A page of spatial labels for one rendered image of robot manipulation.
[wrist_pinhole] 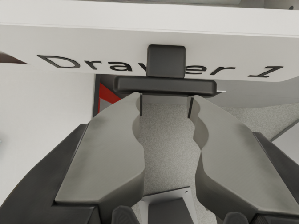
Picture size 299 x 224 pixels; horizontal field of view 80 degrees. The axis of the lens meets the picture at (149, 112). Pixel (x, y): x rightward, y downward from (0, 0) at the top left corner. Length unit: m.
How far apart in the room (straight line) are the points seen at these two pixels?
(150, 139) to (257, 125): 0.62
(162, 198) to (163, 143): 0.30
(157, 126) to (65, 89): 0.78
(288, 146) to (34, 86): 1.20
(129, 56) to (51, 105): 0.18
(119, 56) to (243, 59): 0.11
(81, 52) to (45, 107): 0.17
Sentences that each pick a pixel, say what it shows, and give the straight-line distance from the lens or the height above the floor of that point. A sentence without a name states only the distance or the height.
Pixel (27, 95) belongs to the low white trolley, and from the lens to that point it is 0.34.
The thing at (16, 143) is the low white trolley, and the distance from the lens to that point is 0.34.
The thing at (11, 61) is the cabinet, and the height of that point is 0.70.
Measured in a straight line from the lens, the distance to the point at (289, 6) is 0.23.
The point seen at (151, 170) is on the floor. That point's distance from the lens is 1.07.
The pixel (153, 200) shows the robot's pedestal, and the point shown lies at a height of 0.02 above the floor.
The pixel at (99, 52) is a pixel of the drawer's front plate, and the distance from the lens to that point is 0.16.
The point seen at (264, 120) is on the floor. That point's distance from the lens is 1.22.
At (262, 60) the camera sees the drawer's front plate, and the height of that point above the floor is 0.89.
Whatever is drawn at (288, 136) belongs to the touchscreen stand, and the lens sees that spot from 1.26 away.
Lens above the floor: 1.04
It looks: 87 degrees down
